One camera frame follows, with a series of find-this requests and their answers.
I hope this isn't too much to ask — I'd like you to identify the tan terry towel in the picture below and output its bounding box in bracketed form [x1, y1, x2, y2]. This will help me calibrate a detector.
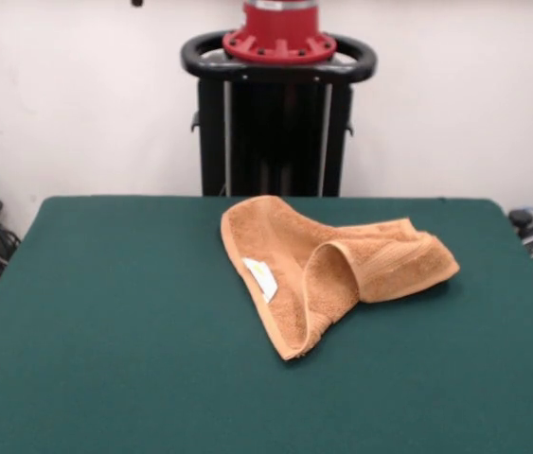
[220, 196, 461, 363]

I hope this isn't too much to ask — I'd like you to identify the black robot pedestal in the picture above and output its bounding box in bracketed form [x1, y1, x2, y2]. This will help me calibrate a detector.
[180, 30, 379, 198]

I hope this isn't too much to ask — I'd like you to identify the dark green table cloth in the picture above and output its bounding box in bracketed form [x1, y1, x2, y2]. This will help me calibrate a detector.
[0, 196, 533, 454]

